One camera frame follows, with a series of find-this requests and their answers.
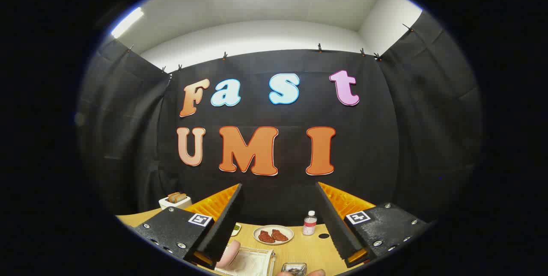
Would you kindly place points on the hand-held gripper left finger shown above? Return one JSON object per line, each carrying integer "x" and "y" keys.
{"x": 222, "y": 229}

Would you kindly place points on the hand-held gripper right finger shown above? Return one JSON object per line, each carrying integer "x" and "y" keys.
{"x": 338, "y": 229}

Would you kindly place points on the pink plate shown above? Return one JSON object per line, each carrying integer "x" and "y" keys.
{"x": 229, "y": 253}

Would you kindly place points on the white divided dish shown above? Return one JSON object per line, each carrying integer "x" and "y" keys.
{"x": 236, "y": 231}

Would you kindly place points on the white steak plate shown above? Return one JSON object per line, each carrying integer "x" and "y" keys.
{"x": 287, "y": 231}

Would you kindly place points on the clear red label water bottle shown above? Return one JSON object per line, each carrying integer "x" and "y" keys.
{"x": 309, "y": 224}

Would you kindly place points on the red raw steak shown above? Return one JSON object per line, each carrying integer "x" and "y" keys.
{"x": 266, "y": 236}
{"x": 279, "y": 235}

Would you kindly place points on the white drip tray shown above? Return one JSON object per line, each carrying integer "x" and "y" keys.
{"x": 252, "y": 263}

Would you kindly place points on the brown toast slice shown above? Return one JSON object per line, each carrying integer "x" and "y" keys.
{"x": 173, "y": 197}
{"x": 183, "y": 198}

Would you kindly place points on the white toaster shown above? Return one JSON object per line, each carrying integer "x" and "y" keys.
{"x": 171, "y": 204}

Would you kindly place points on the ceiling light panel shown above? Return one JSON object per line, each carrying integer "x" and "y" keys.
{"x": 127, "y": 22}

